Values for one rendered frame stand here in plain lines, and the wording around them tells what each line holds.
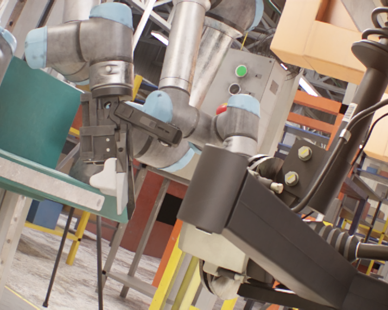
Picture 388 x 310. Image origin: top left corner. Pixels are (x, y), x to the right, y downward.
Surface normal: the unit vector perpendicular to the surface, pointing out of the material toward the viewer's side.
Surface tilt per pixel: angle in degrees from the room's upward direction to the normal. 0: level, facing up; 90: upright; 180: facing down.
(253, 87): 90
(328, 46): 90
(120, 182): 75
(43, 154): 90
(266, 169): 90
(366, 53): 152
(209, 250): 109
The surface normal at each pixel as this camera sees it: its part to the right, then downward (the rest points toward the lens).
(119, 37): 0.43, -0.15
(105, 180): -0.04, -0.65
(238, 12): 0.29, 0.21
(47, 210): 0.79, 0.26
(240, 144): -0.03, -0.42
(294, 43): -0.46, -0.25
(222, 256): -0.44, 0.12
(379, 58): -0.57, 0.73
